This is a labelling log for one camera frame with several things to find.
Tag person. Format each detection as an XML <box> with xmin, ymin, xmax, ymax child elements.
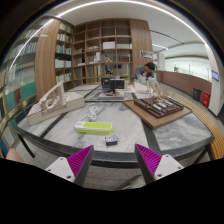
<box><xmin>133</xmin><ymin>61</ymin><xmax>156</xmax><ymax>81</ymax></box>

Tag green and white power strip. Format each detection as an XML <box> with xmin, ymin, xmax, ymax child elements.
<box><xmin>73</xmin><ymin>120</ymin><xmax>115</xmax><ymax>135</ymax></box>

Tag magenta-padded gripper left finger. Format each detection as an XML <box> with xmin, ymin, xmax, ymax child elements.
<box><xmin>45</xmin><ymin>144</ymin><xmax>96</xmax><ymax>187</ymax></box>

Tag wall poster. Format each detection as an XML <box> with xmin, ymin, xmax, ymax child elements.
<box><xmin>139</xmin><ymin>49</ymin><xmax>154</xmax><ymax>61</ymax></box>

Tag white slatted architectural model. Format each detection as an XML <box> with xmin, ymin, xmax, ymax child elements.
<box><xmin>26</xmin><ymin>80</ymin><xmax>86</xmax><ymax>127</ymax></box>

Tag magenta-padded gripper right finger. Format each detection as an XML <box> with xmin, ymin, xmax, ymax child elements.
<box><xmin>133</xmin><ymin>143</ymin><xmax>185</xmax><ymax>185</ymax></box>

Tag white coiled cable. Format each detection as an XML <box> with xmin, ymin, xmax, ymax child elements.
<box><xmin>87</xmin><ymin>104</ymin><xmax>102</xmax><ymax>123</ymax></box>

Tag red bin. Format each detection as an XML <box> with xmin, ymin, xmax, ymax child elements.
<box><xmin>201</xmin><ymin>91</ymin><xmax>211</xmax><ymax>108</ymax></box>

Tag dark bin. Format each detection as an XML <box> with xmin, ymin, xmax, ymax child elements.
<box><xmin>192</xmin><ymin>87</ymin><xmax>202</xmax><ymax>102</ymax></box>

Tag wooden shelf unit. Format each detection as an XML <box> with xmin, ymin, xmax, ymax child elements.
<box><xmin>34</xmin><ymin>18</ymin><xmax>154</xmax><ymax>101</ymax></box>

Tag book-filled shelf unit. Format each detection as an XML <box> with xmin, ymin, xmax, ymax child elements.
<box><xmin>0</xmin><ymin>19</ymin><xmax>51</xmax><ymax>158</ymax></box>

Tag small black charger block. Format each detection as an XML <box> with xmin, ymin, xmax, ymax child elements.
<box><xmin>104</xmin><ymin>134</ymin><xmax>119</xmax><ymax>147</ymax></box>

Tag small white architectural models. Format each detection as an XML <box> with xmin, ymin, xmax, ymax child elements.
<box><xmin>133</xmin><ymin>76</ymin><xmax>158</xmax><ymax>94</ymax></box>

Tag wall screen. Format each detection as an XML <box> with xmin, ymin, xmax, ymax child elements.
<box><xmin>210</xmin><ymin>69</ymin><xmax>221</xmax><ymax>82</ymax></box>

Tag flat wooden base board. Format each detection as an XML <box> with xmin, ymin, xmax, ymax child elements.
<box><xmin>123</xmin><ymin>97</ymin><xmax>193</xmax><ymax>130</ymax></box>

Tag black display boxes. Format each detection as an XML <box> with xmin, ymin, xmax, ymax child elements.
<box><xmin>100</xmin><ymin>77</ymin><xmax>126</xmax><ymax>94</ymax></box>

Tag dark brown building model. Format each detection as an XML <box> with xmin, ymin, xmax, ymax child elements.
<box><xmin>133</xmin><ymin>95</ymin><xmax>185</xmax><ymax>120</ymax></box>

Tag curved wooden slatted bench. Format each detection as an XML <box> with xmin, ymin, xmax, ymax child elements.
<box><xmin>173</xmin><ymin>91</ymin><xmax>224</xmax><ymax>161</ymax></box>

